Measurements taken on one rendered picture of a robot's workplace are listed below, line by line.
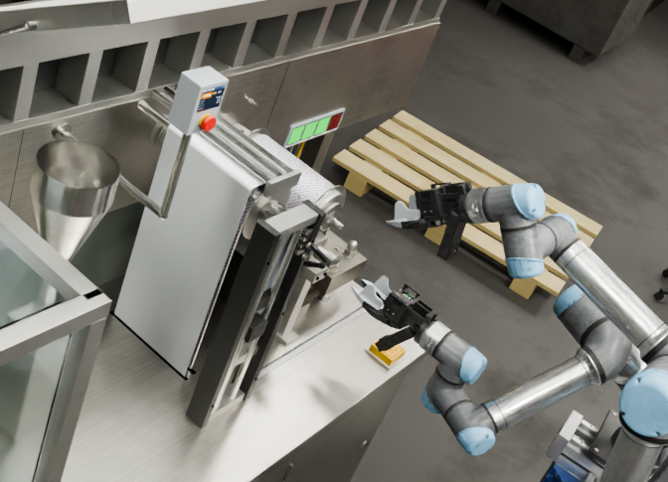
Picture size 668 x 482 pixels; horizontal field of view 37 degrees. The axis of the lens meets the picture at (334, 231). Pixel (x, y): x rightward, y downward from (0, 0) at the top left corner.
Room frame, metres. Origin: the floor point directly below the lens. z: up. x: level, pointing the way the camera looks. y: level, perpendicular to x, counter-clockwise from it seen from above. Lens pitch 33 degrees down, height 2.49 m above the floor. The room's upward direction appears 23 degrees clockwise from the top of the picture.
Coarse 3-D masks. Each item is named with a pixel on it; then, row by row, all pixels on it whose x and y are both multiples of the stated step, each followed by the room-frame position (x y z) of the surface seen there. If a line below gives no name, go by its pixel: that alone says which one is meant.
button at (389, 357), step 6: (372, 348) 1.99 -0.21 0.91; (396, 348) 2.02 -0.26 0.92; (402, 348) 2.03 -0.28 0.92; (378, 354) 1.98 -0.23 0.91; (384, 354) 1.98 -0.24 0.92; (390, 354) 1.99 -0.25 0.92; (396, 354) 2.00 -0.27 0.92; (402, 354) 2.01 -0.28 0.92; (384, 360) 1.97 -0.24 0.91; (390, 360) 1.97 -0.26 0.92; (396, 360) 1.99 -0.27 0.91
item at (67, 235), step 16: (64, 176) 1.41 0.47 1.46; (80, 176) 1.42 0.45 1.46; (48, 224) 1.30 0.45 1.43; (64, 224) 1.30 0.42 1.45; (80, 224) 1.31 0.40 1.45; (96, 224) 1.35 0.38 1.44; (48, 240) 1.32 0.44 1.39; (64, 240) 1.31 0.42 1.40; (80, 240) 1.33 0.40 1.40; (64, 256) 1.33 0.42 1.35
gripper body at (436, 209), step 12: (420, 192) 1.86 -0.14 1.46; (432, 192) 1.85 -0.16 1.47; (444, 192) 1.88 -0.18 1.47; (456, 192) 1.87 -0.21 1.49; (468, 192) 1.87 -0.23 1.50; (420, 204) 1.86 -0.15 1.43; (432, 204) 1.85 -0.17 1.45; (444, 204) 1.86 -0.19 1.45; (456, 204) 1.85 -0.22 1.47; (432, 216) 1.85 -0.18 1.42; (444, 216) 1.85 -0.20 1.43
